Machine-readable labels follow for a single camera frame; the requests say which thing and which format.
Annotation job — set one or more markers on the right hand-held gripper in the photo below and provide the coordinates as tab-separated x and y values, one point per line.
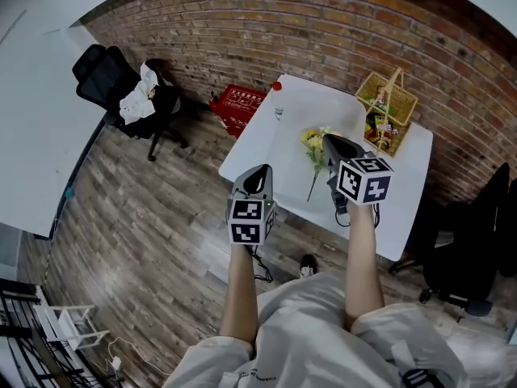
363	180

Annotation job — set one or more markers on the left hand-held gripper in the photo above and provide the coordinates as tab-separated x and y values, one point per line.
250	220

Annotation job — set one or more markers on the yellow flowers bunch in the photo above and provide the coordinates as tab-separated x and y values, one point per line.
313	144

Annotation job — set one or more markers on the person's left forearm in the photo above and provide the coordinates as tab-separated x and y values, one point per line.
240	297

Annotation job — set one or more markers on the person's right forearm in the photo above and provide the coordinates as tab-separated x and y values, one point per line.
363	265

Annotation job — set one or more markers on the red printed box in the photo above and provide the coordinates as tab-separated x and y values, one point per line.
238	107

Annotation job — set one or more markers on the white rectangular table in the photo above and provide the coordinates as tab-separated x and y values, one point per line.
408	200

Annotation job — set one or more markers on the colourful snack packets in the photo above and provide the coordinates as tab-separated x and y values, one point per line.
381	127

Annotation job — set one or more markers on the clear bottle with red cap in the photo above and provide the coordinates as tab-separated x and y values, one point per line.
277	86

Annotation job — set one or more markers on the person's black right shoe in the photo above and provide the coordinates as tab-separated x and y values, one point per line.
308	265

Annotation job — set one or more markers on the white crumpled cloth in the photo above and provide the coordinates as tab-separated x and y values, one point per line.
139	99

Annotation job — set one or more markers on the black high-back office chair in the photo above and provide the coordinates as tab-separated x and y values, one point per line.
464	249

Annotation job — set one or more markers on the person's light grey clothing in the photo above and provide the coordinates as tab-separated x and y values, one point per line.
315	338

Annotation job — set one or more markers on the small teal floor object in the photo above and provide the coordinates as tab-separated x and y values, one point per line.
70	192

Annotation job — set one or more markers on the black mesh office chair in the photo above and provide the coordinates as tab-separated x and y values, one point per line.
101	79

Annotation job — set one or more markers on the white power adapter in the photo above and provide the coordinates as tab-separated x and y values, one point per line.
116	363

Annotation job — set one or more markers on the white stool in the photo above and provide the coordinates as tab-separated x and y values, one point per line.
64	326

